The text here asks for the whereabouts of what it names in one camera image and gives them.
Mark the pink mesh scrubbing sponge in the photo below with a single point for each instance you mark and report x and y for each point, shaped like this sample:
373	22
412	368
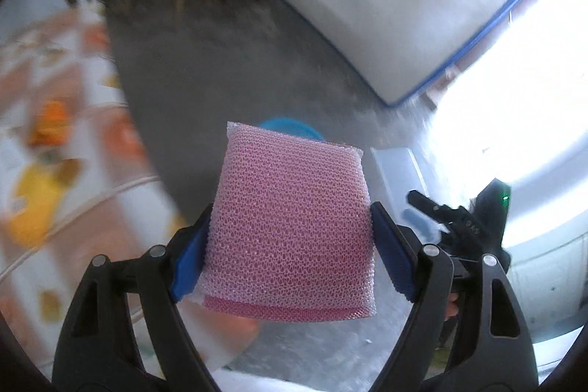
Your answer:
289	226

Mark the blue round bin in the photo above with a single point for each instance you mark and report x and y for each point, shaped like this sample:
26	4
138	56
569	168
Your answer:
289	126

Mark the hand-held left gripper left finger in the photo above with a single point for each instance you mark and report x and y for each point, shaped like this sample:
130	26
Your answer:
186	263

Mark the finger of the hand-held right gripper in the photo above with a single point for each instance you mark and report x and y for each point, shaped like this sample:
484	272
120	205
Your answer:
432	208

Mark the table with orange patterned cloth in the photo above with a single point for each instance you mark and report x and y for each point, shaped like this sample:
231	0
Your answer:
69	135

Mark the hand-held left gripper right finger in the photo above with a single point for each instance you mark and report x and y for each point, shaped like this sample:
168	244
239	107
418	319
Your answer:
393	254

